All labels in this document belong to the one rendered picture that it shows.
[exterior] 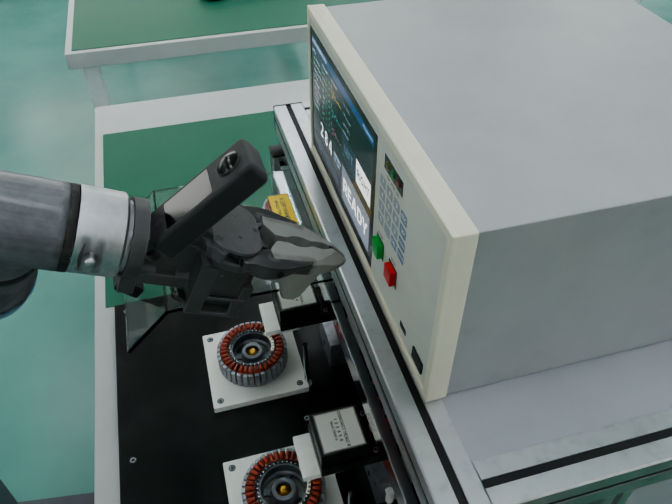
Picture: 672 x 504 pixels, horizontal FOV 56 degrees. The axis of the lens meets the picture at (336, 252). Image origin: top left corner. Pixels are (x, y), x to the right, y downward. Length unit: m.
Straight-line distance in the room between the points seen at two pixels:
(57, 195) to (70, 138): 2.71
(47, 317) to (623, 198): 2.06
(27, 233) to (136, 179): 1.01
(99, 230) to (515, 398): 0.40
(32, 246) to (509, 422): 0.43
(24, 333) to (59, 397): 0.32
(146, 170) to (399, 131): 1.06
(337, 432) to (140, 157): 0.99
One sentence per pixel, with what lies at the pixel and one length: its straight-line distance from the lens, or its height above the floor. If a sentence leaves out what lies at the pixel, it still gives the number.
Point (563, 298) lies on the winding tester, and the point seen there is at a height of 1.22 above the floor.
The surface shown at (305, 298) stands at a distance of 0.95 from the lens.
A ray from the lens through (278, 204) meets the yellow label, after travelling 0.89.
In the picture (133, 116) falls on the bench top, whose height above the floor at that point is 0.75.
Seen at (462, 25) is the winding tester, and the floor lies 1.32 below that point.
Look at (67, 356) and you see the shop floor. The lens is 2.22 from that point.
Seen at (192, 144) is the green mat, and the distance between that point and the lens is 1.62.
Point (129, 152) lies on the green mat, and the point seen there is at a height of 0.75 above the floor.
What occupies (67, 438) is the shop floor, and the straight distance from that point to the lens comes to 2.03.
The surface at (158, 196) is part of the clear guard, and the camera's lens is 0.93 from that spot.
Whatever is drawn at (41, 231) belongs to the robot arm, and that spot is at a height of 1.30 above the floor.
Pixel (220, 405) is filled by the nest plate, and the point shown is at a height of 0.78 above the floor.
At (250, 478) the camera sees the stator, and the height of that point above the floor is 0.82.
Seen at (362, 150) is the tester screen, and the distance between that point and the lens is 0.65.
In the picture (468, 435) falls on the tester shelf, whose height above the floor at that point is 1.11.
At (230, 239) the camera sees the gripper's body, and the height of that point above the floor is 1.24.
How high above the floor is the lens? 1.61
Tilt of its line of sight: 43 degrees down
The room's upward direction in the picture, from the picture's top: straight up
